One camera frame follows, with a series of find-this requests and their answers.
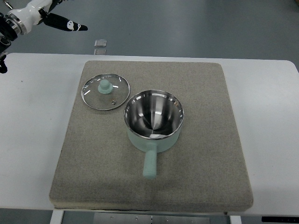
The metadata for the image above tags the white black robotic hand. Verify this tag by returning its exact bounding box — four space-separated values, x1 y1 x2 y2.
0 0 88 35

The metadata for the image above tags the glass lid with green knob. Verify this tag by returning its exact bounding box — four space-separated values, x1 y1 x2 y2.
81 73 130 111

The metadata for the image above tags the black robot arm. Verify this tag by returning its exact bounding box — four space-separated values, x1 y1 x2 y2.
0 13 17 74

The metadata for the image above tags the metal floor plate upper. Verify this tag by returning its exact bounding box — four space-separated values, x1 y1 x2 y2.
94 39 107 48

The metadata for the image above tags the metal floor plate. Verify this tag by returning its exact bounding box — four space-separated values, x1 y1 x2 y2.
94 39 107 48
94 49 107 55

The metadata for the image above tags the metal floor plate lower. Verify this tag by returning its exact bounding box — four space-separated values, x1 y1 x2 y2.
94 49 107 55

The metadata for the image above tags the mint green saucepan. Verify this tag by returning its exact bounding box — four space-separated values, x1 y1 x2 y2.
124 90 184 180

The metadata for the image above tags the grey fabric mat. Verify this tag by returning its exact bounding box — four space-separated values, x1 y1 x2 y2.
50 61 253 213

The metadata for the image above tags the black label strip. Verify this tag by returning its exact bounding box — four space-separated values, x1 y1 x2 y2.
262 217 299 224

